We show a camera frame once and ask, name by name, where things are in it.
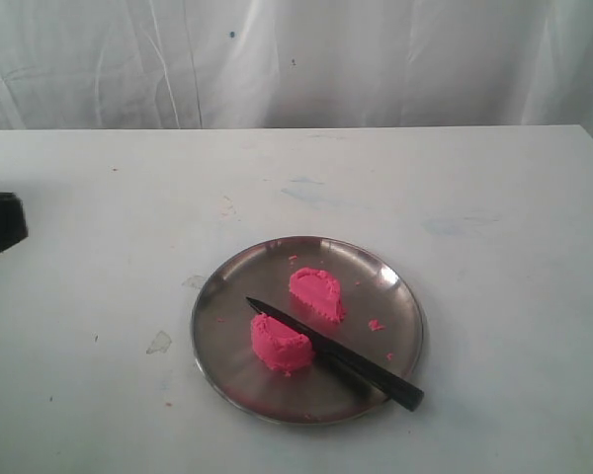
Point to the pink dough lump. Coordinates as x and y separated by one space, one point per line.
319 291
279 347

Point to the black knife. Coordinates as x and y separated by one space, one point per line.
396 388

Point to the pink sand crumb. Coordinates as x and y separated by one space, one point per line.
375 325

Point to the round steel plate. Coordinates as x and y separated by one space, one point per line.
326 392

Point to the white backdrop curtain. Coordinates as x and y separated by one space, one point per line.
249 64

